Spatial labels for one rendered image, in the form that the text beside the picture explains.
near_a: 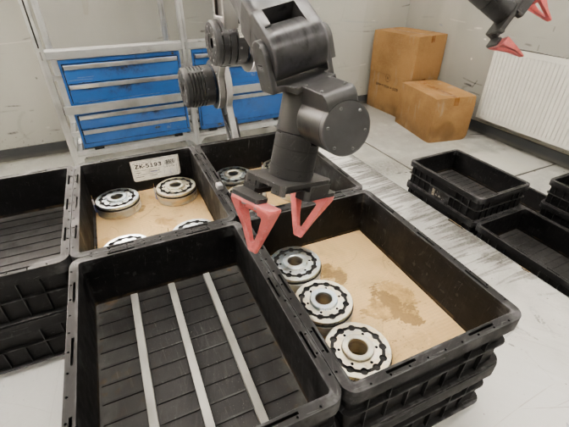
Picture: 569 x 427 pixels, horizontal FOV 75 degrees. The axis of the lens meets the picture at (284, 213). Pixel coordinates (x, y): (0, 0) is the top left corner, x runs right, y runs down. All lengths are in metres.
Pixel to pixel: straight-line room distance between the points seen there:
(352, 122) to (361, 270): 0.44
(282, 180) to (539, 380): 0.64
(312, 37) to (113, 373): 0.54
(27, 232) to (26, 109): 2.71
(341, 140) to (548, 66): 3.29
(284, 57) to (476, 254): 0.84
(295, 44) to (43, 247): 0.73
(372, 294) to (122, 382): 0.44
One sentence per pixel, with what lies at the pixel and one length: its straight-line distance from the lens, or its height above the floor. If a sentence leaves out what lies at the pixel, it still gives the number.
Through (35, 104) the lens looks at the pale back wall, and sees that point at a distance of 3.69.
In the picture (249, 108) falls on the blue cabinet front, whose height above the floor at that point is 0.43.
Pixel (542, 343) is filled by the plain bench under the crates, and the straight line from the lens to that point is 0.96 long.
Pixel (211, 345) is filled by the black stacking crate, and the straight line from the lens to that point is 0.66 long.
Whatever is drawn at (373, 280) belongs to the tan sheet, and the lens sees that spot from 0.76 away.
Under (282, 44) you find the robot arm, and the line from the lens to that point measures 0.42.
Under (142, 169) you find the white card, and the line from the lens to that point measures 1.07.
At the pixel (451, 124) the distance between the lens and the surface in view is 3.76.
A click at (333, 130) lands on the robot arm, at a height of 1.21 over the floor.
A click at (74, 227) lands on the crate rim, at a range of 0.81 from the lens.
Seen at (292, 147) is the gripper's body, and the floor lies 1.16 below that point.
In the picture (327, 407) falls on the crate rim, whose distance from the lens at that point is 0.47.
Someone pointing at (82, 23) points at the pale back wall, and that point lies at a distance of 3.56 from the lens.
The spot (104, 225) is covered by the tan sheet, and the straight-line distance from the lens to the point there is 0.98.
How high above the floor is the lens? 1.34
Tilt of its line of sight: 34 degrees down
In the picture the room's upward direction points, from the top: straight up
